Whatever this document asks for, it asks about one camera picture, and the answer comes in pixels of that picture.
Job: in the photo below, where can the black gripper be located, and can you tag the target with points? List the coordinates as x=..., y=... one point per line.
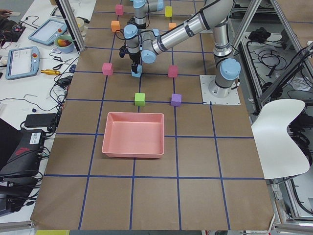
x=141, y=26
x=134, y=58

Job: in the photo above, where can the light blue block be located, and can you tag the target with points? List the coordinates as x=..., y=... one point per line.
x=139, y=72

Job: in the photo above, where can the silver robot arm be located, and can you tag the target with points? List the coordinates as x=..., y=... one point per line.
x=143, y=45
x=142, y=8

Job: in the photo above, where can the orange block far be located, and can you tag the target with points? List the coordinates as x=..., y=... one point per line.
x=115, y=26

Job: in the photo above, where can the orange block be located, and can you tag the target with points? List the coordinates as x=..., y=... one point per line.
x=115, y=26
x=172, y=26

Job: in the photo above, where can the pink block right far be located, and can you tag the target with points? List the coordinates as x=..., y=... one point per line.
x=119, y=9

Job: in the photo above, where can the pink block left far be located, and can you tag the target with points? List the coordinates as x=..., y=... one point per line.
x=107, y=68

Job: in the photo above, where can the green block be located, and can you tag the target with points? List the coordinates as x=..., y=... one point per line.
x=139, y=99

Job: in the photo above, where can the yellow block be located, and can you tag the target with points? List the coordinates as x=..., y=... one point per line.
x=168, y=11

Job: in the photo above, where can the dark pink block left near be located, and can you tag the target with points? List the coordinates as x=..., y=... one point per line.
x=173, y=71

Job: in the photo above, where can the orange block near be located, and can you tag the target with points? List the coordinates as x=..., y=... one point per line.
x=172, y=26

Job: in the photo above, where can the cream bowl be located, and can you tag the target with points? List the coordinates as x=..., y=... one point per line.
x=83, y=30

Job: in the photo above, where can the purple block left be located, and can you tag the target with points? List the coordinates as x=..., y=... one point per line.
x=176, y=100

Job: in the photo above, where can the pink plastic bin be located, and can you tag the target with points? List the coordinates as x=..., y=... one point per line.
x=134, y=135

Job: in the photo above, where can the green bowl with fruit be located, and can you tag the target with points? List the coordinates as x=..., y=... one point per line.
x=64, y=43

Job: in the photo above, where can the teach pendant far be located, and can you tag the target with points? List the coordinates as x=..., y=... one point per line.
x=48, y=32

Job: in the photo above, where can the teach pendant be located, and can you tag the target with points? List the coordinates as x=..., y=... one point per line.
x=48, y=32
x=22, y=62

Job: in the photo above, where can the black power adapter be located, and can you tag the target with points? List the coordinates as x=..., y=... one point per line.
x=39, y=120

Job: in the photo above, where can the teach pendant near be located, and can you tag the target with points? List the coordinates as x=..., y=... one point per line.
x=22, y=62

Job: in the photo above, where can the white chair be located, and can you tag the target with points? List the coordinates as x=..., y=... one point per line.
x=279, y=155

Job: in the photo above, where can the aluminium frame post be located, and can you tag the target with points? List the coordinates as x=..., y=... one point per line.
x=72, y=26

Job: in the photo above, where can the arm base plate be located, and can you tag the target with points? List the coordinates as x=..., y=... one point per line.
x=214, y=95

